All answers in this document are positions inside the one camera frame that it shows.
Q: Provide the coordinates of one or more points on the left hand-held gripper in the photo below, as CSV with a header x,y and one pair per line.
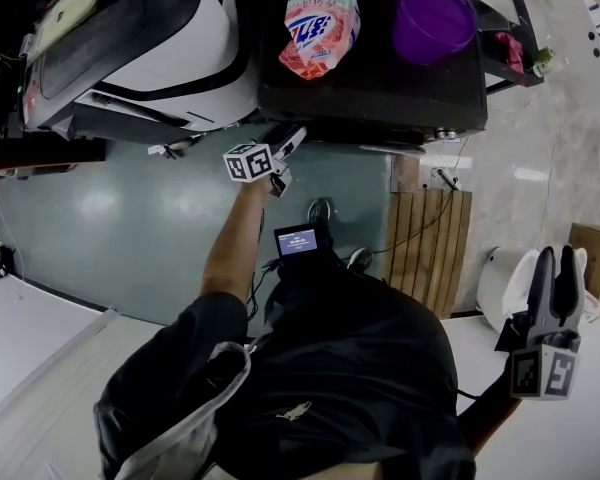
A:
x,y
250,163

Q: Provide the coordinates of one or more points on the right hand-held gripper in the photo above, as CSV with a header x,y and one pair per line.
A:
x,y
545,373

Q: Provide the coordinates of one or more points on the person's right forearm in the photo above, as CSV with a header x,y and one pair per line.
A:
x,y
490,413

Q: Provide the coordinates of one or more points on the person's left forearm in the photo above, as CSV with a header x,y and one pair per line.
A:
x,y
232,248

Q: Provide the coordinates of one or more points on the pink detergent bag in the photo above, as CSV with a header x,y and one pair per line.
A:
x,y
317,28

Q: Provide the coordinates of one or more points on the white toilet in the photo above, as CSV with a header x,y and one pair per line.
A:
x,y
505,283

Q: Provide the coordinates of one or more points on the person's left shoe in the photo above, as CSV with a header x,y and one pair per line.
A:
x,y
320,210

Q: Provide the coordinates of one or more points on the person's shoe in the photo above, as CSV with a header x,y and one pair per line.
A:
x,y
360,259
320,210

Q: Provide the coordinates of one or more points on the small black screen device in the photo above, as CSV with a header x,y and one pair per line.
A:
x,y
297,242

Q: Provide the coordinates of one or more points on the black washing machine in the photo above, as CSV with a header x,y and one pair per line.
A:
x,y
380,88

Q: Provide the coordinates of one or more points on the wooden slatted mat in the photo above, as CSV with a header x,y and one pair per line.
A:
x,y
425,248

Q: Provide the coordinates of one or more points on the person's right shoe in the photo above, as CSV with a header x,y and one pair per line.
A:
x,y
360,259

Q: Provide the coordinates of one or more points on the white and black appliance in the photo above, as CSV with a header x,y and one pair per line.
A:
x,y
180,43

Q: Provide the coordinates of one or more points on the white power strip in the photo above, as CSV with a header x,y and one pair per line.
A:
x,y
446,178

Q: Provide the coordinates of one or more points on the purple plastic bucket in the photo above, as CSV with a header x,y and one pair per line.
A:
x,y
432,23

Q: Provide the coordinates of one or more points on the small green item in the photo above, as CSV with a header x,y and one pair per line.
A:
x,y
543,60

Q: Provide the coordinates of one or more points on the person's body in black clothing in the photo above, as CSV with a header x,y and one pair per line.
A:
x,y
340,368

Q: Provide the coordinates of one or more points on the red cloth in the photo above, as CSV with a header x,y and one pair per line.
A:
x,y
510,50

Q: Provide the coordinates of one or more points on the black bag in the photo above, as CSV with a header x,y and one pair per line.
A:
x,y
1,263

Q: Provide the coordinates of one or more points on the white door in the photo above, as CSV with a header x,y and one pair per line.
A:
x,y
45,378

